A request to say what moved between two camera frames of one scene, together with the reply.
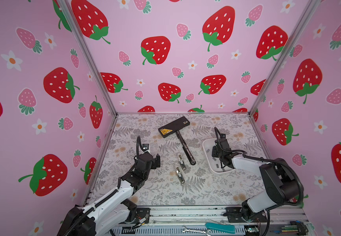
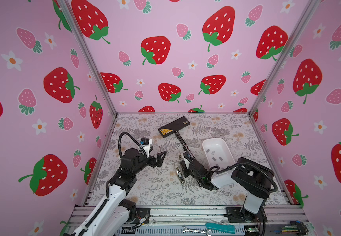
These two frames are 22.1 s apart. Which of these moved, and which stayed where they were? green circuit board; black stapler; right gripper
Moved: right gripper
Stayed: green circuit board; black stapler
